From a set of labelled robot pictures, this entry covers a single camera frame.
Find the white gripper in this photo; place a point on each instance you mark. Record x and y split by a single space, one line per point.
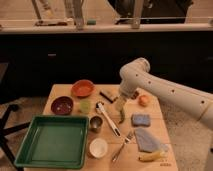
120 102

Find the black and tan eraser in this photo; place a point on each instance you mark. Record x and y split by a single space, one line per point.
109 96

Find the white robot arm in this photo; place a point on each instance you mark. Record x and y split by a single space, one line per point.
135 75

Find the orange red bowl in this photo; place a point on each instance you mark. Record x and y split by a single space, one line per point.
82 88

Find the dark maroon bowl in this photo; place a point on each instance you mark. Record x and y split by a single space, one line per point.
62 105

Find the green chili pepper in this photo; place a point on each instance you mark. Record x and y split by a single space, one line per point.
122 114

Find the orange fruit toy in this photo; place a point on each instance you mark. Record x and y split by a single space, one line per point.
143 100

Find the blue sponge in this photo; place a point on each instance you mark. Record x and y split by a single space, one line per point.
141 120

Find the small metal cup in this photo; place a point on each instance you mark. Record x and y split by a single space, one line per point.
96 124

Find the silver fork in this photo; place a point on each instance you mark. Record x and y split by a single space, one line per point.
127 139

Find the light green cup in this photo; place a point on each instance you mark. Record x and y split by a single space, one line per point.
85 106

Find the blue grey cloth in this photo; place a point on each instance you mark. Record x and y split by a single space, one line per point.
147 142

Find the green plastic tray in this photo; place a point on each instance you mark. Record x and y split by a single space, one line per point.
54 142

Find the dark cabinet counter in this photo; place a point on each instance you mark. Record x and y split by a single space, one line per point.
40 57

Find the black office chair base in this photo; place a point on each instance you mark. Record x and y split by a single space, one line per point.
6 131

